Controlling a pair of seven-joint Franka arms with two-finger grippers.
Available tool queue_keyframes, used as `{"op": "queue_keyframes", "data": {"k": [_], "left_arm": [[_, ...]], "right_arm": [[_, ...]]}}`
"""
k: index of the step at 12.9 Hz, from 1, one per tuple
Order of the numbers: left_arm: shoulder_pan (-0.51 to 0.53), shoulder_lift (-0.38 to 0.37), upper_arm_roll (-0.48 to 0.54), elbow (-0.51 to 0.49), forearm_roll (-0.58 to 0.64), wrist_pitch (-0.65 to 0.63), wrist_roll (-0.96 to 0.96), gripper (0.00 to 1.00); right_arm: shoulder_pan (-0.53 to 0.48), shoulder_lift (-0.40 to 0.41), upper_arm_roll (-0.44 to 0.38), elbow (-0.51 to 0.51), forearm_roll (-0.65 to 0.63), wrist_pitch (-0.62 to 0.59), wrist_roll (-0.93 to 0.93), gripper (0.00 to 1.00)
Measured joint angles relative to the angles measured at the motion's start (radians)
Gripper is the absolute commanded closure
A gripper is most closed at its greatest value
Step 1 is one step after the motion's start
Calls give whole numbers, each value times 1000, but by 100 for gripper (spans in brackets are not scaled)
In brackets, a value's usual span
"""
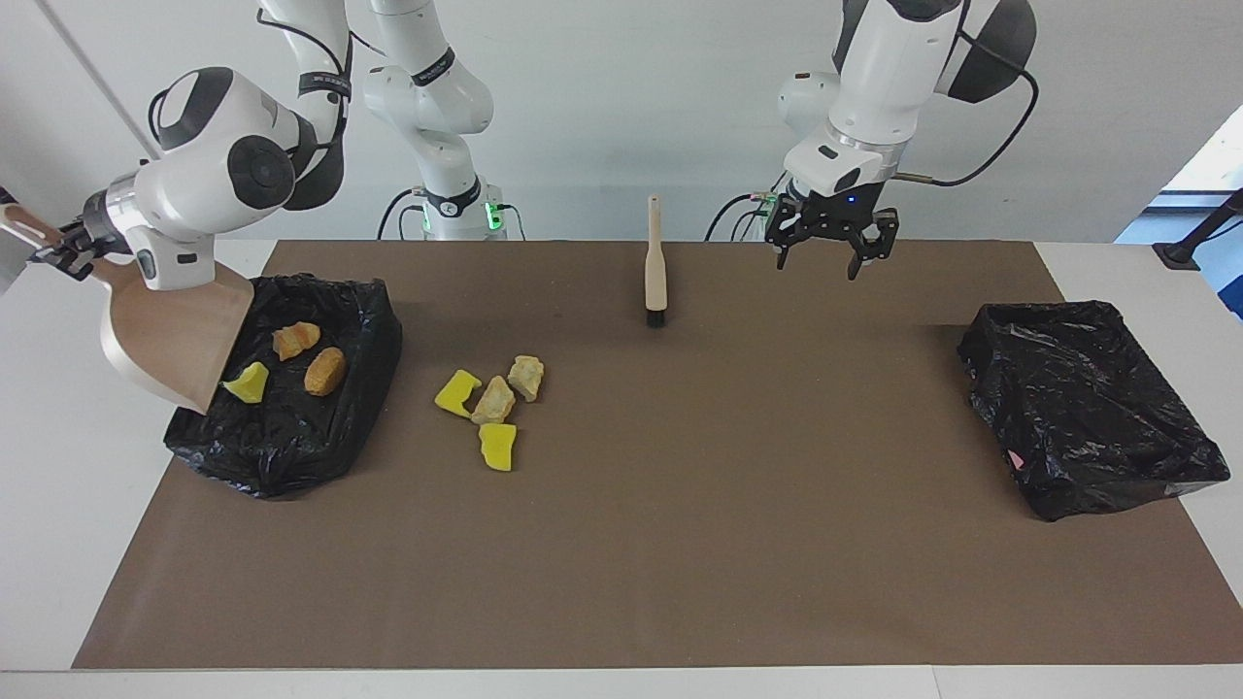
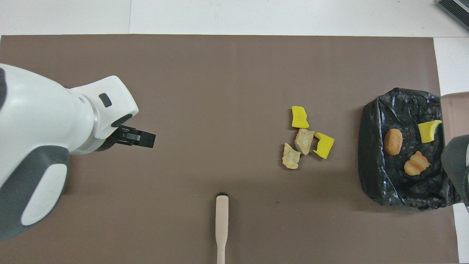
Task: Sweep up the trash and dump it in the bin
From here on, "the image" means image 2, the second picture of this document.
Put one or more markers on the orange striped croissant piece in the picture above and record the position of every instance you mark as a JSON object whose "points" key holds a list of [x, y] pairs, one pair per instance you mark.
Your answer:
{"points": [[416, 164]]}

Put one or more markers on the grey ribbed vent device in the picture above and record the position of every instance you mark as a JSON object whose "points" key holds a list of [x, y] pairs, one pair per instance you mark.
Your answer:
{"points": [[456, 9]]}

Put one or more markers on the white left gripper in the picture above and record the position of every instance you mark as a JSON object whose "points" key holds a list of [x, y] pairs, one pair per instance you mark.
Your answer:
{"points": [[110, 99]]}

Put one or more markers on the brown oval bun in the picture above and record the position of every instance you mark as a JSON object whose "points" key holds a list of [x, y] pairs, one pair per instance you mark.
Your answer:
{"points": [[393, 141]]}

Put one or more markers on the beige plastic dustpan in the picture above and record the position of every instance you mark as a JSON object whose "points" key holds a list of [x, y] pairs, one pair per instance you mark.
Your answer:
{"points": [[456, 110]]}

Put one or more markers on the croissant piece with beige underside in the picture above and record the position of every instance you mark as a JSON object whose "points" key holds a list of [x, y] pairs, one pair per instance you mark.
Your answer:
{"points": [[304, 141]]}

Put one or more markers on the black bag lined bin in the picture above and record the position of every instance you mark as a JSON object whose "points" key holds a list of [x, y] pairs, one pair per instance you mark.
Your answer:
{"points": [[377, 176]]}

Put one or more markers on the beige torn bread piece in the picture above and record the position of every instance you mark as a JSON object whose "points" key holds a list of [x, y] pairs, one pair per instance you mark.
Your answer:
{"points": [[290, 157]]}

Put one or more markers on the yellow sponge piece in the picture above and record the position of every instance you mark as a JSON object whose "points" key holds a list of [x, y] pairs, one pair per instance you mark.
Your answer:
{"points": [[324, 146], [429, 131], [299, 117]]}

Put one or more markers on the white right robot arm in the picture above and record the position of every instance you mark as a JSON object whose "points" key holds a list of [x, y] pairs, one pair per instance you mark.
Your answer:
{"points": [[458, 165]]}

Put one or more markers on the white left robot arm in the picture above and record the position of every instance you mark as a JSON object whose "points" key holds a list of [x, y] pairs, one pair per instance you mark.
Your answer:
{"points": [[36, 110]]}

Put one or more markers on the brown table mat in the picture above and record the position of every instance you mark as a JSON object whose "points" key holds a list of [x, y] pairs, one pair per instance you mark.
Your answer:
{"points": [[220, 73]]}

